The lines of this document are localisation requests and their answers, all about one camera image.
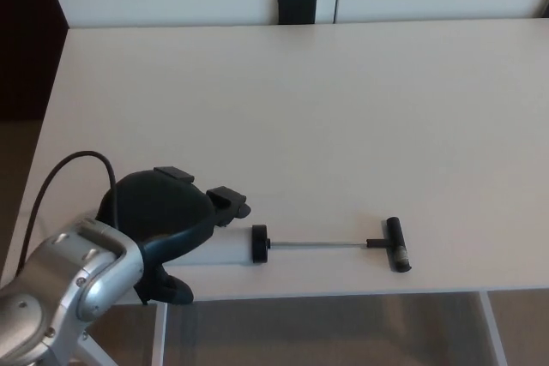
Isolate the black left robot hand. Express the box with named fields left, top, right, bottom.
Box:
left=96, top=165, right=252, bottom=307

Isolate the white air pump black handle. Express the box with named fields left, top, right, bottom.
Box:
left=171, top=216, right=413, bottom=274

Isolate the dark brown panel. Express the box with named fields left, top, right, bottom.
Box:
left=0, top=0, right=70, bottom=121

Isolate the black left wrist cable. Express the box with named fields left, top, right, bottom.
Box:
left=15, top=150, right=121, bottom=279

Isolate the white metal desk leg frame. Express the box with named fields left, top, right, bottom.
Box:
left=479, top=291, right=510, bottom=366
left=72, top=301, right=169, bottom=366

